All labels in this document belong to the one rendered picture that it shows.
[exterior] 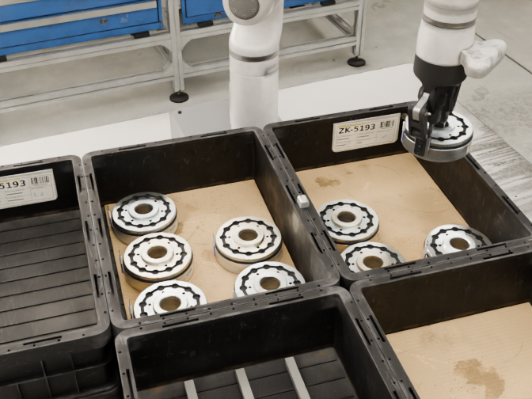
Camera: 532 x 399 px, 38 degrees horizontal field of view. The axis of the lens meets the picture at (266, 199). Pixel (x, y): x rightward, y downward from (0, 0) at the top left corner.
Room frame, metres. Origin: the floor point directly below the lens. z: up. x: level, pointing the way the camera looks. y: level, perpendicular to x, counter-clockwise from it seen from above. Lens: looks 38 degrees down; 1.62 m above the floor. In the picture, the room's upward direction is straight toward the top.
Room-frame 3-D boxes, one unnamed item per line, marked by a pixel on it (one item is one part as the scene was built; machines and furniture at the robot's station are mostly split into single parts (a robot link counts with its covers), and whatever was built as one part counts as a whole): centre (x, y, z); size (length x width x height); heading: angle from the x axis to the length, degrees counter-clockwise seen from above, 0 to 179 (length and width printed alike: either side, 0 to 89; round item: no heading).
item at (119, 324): (0.87, 0.10, 0.92); 0.40 x 0.30 x 0.02; 16
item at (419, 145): (0.92, -0.22, 1.01); 0.03 x 0.01 x 0.05; 145
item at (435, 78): (0.95, -0.24, 1.10); 0.08 x 0.08 x 0.09
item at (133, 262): (0.85, 0.16, 0.86); 0.10 x 0.10 x 0.01
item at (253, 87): (1.28, 0.02, 0.89); 0.09 x 0.09 x 0.17; 30
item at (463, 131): (0.97, -0.26, 1.00); 0.10 x 0.10 x 0.01
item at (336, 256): (0.95, -0.19, 0.92); 0.40 x 0.30 x 0.02; 16
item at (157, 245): (0.85, 0.16, 0.86); 0.05 x 0.05 x 0.01
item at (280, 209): (0.87, 0.10, 0.87); 0.40 x 0.30 x 0.11; 16
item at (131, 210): (0.95, 0.19, 0.86); 0.05 x 0.05 x 0.01
